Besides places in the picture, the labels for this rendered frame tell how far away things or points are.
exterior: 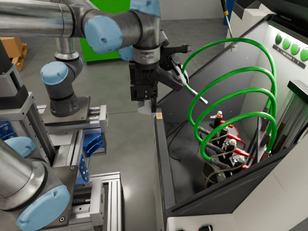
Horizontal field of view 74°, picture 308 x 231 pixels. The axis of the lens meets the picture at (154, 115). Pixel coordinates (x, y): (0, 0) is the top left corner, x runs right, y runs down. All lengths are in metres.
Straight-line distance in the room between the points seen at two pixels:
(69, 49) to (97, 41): 0.64
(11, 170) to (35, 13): 0.32
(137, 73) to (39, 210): 0.41
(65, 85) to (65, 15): 0.53
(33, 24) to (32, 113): 0.48
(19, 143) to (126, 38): 0.40
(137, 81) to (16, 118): 0.45
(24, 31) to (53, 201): 0.37
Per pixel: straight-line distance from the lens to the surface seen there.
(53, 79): 1.02
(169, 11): 7.41
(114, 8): 3.97
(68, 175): 0.83
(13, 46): 4.76
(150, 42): 0.55
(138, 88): 0.60
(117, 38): 0.47
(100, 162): 2.21
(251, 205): 0.72
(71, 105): 1.09
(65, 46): 1.10
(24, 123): 0.86
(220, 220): 0.79
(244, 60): 1.20
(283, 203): 0.63
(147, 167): 2.10
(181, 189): 0.99
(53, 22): 0.54
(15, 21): 0.51
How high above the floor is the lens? 1.67
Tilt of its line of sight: 38 degrees down
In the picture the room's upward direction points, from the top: straight up
